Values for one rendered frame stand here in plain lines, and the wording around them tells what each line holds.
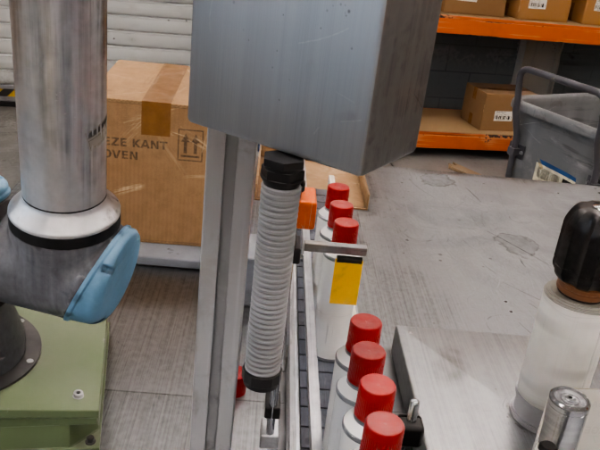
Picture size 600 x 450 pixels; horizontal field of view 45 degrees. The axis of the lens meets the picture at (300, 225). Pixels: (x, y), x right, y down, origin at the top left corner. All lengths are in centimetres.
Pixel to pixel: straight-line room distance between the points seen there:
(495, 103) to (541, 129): 191
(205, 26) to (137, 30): 449
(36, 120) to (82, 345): 37
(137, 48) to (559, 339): 440
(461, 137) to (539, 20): 86
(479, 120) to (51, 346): 428
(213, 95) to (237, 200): 12
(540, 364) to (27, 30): 68
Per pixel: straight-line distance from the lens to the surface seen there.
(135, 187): 135
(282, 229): 57
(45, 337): 103
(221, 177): 67
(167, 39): 508
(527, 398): 100
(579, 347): 94
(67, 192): 77
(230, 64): 58
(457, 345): 114
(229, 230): 70
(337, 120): 53
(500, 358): 114
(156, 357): 111
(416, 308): 131
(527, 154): 321
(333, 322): 101
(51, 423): 93
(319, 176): 184
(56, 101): 72
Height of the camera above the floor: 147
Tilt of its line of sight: 24 degrees down
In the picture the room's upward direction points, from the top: 7 degrees clockwise
